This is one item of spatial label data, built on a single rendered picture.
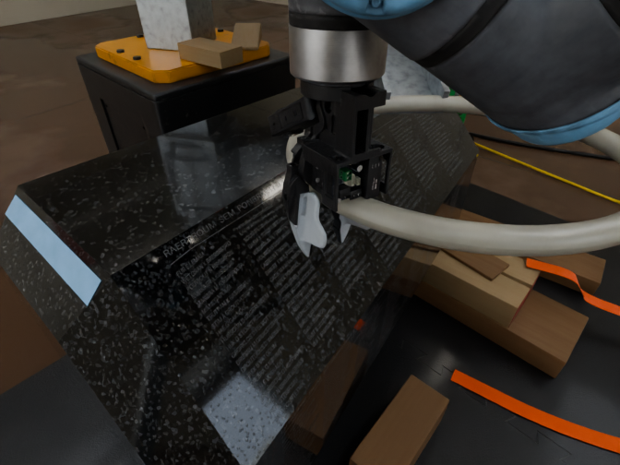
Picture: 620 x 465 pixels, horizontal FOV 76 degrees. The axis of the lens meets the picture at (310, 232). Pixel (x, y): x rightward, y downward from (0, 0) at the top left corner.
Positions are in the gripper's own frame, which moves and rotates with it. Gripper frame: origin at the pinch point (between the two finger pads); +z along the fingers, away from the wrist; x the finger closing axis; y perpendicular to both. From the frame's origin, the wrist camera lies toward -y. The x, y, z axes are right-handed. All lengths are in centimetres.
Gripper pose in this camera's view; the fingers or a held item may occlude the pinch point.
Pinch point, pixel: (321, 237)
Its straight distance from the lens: 50.8
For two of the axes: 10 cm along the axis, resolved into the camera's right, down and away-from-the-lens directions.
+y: 5.5, 4.7, -6.9
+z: 0.0, 8.2, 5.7
